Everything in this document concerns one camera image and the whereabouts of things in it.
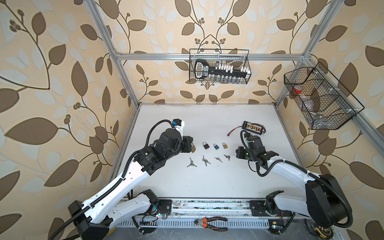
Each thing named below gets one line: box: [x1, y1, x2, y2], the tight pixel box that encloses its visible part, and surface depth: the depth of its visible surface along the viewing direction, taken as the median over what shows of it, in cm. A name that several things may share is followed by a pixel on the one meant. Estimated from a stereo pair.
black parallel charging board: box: [242, 120, 264, 135], surface depth 107 cm
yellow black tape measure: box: [313, 226, 334, 239], surface depth 67 cm
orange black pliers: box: [194, 216, 228, 232], surface depth 71 cm
